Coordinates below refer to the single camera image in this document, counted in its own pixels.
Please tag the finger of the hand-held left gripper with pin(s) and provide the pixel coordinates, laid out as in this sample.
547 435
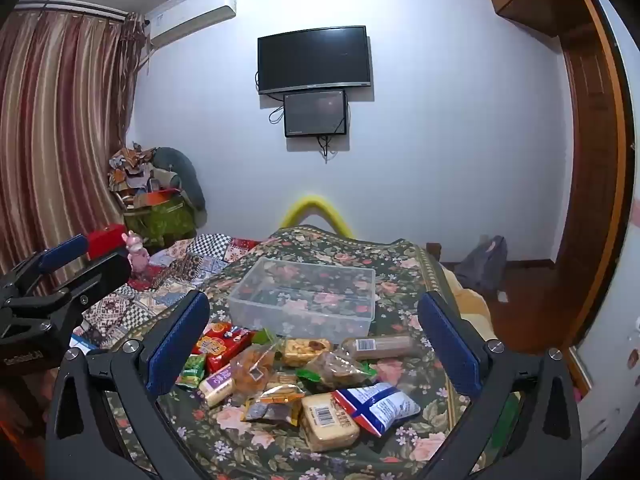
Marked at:
64 252
100 270

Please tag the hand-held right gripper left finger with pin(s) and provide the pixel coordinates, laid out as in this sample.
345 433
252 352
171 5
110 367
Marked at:
177 347

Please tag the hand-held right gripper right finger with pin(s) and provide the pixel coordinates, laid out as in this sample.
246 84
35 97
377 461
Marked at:
450 347

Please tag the small green snack packet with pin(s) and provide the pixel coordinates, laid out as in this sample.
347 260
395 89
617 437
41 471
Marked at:
192 369

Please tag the clear bag of orange snacks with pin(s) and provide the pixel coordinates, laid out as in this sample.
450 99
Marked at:
252 367

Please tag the green leaf-shaped snack packet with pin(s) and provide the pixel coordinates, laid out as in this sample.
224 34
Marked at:
265 336

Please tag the gold dark snack packet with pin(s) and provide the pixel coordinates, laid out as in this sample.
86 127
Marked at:
272 406

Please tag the clear green-edged bag brown snacks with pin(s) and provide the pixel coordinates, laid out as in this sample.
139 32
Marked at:
340 369

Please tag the yellow biscuit packet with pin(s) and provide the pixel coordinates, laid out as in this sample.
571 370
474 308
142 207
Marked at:
305 351

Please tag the clear plastic container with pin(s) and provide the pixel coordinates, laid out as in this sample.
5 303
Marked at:
300 305

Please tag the red box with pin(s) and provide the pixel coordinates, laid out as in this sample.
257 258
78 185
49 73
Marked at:
106 241

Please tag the pink plush toy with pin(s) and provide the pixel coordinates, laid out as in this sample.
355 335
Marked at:
136 250

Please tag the beige bed sheet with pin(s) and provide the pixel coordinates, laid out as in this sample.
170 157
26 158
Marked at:
472 310

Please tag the white purple-label snack packet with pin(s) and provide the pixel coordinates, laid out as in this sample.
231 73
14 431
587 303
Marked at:
218 386

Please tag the brown sausage-shaped snack packet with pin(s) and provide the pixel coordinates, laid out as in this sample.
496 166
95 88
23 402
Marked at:
380 346

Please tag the patchwork quilt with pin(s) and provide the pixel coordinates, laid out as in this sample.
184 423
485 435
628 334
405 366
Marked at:
190 260

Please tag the grey bag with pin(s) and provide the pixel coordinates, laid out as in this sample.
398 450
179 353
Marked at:
482 265

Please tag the floral blanket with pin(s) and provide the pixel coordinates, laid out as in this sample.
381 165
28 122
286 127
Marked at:
400 270

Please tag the blue white red snack packet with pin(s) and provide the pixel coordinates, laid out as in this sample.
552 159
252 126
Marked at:
377 406

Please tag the pile of patterned clothes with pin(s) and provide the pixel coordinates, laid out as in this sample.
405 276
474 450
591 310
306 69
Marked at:
130 170

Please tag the striped curtain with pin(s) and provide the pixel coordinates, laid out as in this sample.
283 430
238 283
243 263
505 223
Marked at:
55 135

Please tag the yellow cake packet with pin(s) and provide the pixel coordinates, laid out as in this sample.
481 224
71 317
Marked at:
327 422

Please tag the brown wooden door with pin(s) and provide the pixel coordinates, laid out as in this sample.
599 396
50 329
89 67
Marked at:
590 170

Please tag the white air conditioner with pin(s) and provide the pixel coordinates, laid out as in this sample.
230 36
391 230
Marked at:
192 15

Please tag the small black wall monitor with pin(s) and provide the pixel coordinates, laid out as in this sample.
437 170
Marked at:
316 112

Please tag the black wall television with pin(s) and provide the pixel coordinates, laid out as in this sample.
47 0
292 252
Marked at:
314 59

